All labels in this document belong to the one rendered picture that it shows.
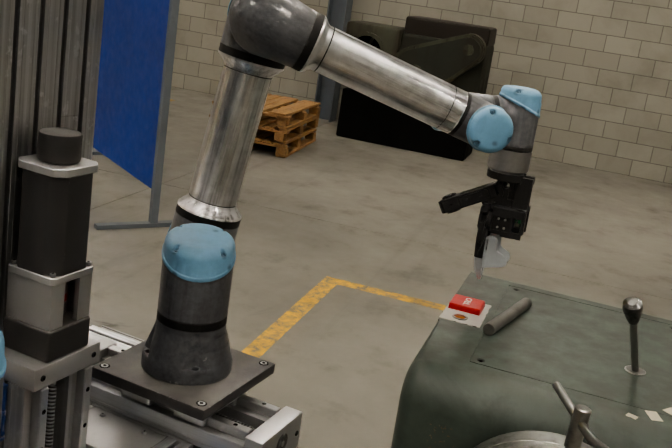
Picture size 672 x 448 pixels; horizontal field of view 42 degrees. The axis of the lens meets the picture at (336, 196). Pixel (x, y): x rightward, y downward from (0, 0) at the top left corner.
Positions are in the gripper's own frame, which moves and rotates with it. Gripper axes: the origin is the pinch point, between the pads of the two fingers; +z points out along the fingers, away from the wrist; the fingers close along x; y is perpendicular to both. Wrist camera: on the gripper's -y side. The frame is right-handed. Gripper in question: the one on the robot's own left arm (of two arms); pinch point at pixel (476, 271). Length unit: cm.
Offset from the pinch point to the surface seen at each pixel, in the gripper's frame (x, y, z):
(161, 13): 355, -286, -8
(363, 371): 222, -78, 134
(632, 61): 946, -6, 4
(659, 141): 948, 44, 91
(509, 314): -3.3, 7.9, 5.6
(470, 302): 0.0, 0.0, 6.4
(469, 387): -31.9, 7.0, 8.6
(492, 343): -14.4, 7.2, 7.5
